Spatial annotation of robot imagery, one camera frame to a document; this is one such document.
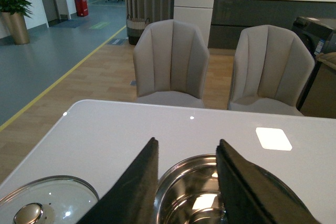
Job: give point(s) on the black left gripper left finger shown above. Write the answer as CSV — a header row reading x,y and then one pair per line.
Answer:
x,y
131,199

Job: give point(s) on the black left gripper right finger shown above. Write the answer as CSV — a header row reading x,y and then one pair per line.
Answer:
x,y
253,195

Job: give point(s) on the glass pot lid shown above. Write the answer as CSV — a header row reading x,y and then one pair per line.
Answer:
x,y
53,199

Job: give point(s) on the stainless steel pot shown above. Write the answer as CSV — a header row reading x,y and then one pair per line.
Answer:
x,y
189,193

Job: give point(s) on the beige right dining chair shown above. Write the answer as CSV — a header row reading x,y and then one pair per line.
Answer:
x,y
270,70

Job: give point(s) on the beige dining chair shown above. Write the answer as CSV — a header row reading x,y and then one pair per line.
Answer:
x,y
170,63
270,70

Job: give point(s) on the beige left dining chair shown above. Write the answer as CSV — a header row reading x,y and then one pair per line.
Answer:
x,y
170,63

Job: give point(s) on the woven laundry basket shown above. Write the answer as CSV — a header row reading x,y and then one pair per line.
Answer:
x,y
135,28

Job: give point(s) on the black washing machine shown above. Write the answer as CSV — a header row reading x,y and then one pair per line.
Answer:
x,y
317,34

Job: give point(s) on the grey kitchen counter cabinet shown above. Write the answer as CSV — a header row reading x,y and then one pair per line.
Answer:
x,y
230,17

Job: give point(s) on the red bin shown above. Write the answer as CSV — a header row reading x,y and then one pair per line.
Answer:
x,y
81,8

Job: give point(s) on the green potted plant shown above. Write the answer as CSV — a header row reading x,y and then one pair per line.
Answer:
x,y
13,12

